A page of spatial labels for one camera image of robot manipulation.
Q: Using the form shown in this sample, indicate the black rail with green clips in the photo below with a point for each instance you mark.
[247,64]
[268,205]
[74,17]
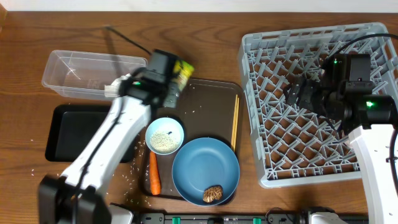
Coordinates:
[192,218]

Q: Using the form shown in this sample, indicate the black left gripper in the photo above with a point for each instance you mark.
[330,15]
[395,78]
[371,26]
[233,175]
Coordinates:
[173,98]

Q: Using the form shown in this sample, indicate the yellow green foil wrapper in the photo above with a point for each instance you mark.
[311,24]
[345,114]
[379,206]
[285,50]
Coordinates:
[182,72]

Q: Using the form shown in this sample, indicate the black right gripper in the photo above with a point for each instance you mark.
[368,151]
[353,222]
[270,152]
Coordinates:
[311,86]

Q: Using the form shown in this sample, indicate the clear plastic bin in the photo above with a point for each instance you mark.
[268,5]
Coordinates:
[86,74]

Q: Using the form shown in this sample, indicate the light blue rice bowl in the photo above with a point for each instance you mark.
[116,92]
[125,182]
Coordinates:
[164,136]

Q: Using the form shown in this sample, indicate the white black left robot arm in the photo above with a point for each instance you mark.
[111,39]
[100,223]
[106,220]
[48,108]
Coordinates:
[77,195]

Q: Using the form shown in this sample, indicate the orange carrot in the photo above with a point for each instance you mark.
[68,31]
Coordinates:
[155,185]

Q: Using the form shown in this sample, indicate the dark brown tray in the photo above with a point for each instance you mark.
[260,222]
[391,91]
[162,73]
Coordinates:
[204,109]

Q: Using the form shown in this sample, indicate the grey dishwasher rack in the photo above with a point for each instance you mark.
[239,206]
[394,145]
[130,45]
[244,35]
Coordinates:
[293,146]

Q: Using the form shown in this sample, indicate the blue plate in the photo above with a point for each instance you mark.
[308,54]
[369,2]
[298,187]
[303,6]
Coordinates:
[204,163]

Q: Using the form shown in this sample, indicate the white tissue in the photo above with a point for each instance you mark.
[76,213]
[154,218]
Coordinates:
[112,88]

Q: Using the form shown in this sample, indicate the black bin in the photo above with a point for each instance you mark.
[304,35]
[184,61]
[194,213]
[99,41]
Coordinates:
[71,129]

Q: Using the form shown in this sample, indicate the brown shiitake mushroom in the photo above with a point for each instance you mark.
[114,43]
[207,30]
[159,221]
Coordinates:
[213,193]

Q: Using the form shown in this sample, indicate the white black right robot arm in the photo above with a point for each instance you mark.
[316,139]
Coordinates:
[345,93]

